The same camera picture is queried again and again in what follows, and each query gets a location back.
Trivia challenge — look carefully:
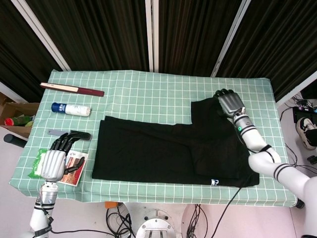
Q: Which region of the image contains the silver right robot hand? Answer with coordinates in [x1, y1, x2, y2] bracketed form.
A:
[213, 88, 246, 119]

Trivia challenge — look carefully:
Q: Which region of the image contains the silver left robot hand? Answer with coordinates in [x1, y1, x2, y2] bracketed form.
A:
[40, 132, 86, 181]

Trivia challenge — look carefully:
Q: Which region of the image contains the black T-shirt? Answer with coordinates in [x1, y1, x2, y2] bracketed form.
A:
[91, 97, 260, 187]

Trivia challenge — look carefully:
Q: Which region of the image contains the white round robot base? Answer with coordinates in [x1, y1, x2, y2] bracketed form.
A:
[135, 209, 177, 238]

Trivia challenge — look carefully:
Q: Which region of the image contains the green wet wipes pack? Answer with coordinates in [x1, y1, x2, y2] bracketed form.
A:
[27, 148, 49, 179]

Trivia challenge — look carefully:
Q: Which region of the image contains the red white snack packet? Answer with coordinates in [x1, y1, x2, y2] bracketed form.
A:
[59, 150, 89, 186]

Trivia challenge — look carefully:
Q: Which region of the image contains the green bag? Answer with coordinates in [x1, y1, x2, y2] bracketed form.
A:
[13, 115, 35, 127]

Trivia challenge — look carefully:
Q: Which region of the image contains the white bottle with blue cap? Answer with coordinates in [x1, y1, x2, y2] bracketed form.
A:
[51, 102, 92, 118]

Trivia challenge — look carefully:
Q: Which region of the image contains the brown cardboard box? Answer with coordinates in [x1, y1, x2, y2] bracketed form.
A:
[0, 92, 40, 139]

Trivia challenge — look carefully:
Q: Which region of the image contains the black electronics box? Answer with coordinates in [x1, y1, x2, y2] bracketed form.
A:
[293, 98, 317, 124]

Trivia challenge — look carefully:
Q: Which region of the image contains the dark pleated curtain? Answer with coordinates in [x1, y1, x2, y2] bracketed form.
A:
[24, 0, 151, 71]
[158, 0, 240, 77]
[217, 0, 317, 102]
[0, 0, 62, 103]

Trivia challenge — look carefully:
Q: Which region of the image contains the white and black sneaker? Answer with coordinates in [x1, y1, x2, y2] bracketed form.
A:
[294, 117, 317, 151]

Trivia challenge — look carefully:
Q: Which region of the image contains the maroon and cream folding fan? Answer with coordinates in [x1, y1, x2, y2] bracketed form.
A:
[39, 82, 105, 97]

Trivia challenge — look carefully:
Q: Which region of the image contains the green checked tablecloth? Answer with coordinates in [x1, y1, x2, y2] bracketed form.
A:
[8, 69, 298, 206]

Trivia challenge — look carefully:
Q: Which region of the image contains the black cylinder handle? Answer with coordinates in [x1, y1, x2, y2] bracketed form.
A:
[3, 133, 28, 148]

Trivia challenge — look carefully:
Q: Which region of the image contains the white frame post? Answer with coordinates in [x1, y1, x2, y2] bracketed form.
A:
[211, 0, 253, 77]
[275, 76, 317, 106]
[9, 0, 72, 72]
[145, 0, 159, 73]
[0, 81, 25, 103]

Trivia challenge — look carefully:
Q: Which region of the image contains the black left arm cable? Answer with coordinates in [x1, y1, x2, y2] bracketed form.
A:
[37, 188, 109, 236]

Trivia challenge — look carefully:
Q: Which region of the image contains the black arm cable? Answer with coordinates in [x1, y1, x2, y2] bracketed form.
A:
[209, 185, 243, 238]
[37, 188, 109, 236]

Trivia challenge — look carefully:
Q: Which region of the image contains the black floor cable bundle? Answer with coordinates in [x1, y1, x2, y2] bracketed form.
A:
[106, 207, 136, 238]

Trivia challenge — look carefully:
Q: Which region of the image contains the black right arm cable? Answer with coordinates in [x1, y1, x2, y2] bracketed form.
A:
[209, 185, 243, 238]

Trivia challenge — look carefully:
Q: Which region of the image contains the hanging black cable bundle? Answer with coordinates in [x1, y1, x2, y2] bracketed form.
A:
[187, 203, 208, 238]

